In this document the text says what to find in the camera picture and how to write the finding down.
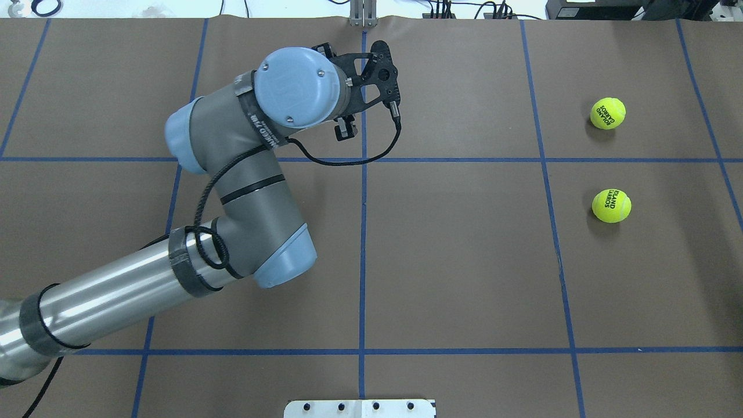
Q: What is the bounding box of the yellow tennis ball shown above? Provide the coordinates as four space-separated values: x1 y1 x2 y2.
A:
589 98 626 130
591 189 632 224

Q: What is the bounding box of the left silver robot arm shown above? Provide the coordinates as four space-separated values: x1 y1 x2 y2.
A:
2 44 397 387

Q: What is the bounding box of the black box with label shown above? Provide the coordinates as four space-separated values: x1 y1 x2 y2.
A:
544 1 643 21

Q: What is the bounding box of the aluminium frame post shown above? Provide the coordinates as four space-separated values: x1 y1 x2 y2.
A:
349 0 378 27

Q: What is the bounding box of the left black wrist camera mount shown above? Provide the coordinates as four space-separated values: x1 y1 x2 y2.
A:
326 40 401 121

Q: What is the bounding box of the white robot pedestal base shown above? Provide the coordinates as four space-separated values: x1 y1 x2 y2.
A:
283 399 437 417

